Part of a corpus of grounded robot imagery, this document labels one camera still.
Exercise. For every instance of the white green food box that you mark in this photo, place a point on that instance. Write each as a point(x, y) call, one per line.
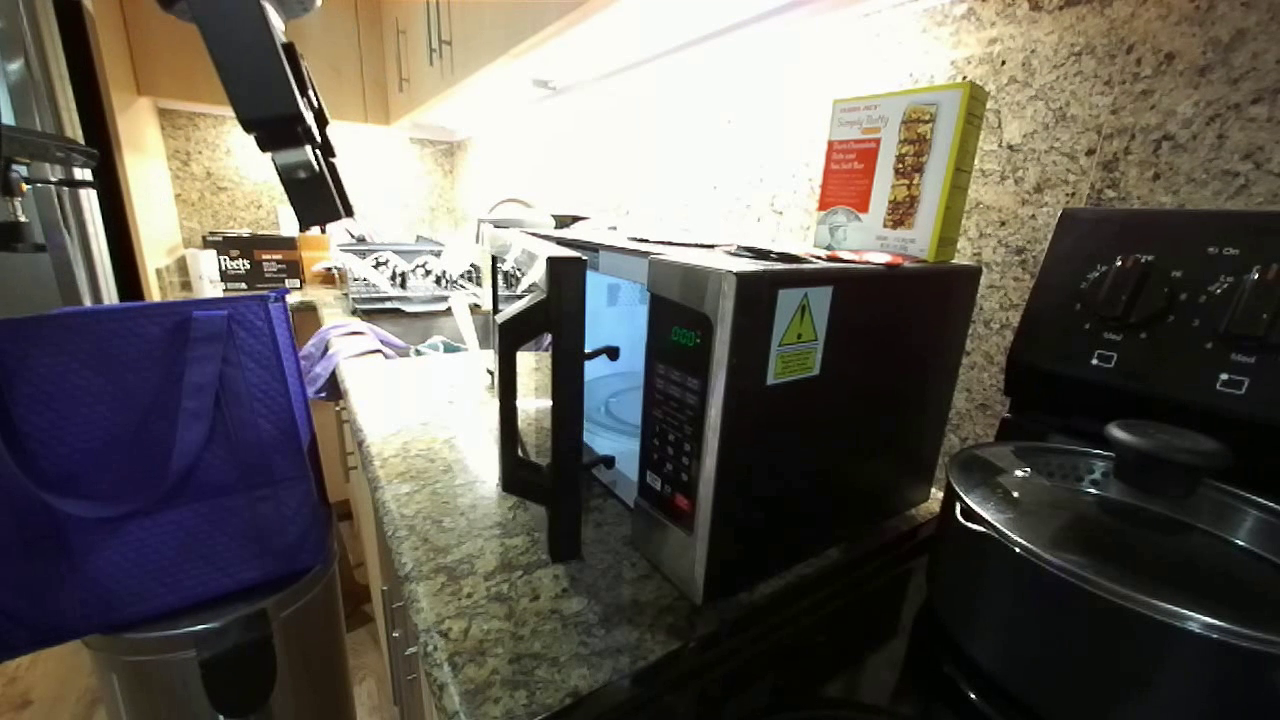
point(900, 166)

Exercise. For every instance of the wooden knife block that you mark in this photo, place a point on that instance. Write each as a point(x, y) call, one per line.
point(312, 254)

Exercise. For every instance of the yellow warning sticker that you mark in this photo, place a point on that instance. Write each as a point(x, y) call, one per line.
point(798, 337)

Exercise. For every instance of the stainless black microwave oven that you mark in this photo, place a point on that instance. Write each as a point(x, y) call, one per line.
point(853, 440)

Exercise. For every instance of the black printed box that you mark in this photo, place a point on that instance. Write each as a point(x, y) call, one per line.
point(249, 262)

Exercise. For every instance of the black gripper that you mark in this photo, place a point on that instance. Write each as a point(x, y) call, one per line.
point(253, 67)

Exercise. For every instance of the markers on microwave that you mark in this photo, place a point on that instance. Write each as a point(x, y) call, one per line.
point(825, 258)

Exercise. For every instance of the glass pot lid black knob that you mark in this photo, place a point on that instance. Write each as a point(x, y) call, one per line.
point(1135, 521)

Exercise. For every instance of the black cooking pot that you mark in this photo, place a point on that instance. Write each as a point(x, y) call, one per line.
point(1052, 643)

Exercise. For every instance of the dish rack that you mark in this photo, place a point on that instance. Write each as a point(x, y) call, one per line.
point(406, 274)

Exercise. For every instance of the blue insulated shopping bag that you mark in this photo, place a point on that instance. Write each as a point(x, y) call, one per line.
point(146, 464)

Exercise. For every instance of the black microwave door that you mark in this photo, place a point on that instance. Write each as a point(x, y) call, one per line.
point(567, 400)

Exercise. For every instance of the stainless refrigerator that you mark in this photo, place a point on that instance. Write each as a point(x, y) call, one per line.
point(46, 202)

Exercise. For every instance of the stainless trash can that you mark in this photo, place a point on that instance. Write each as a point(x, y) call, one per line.
point(227, 655)

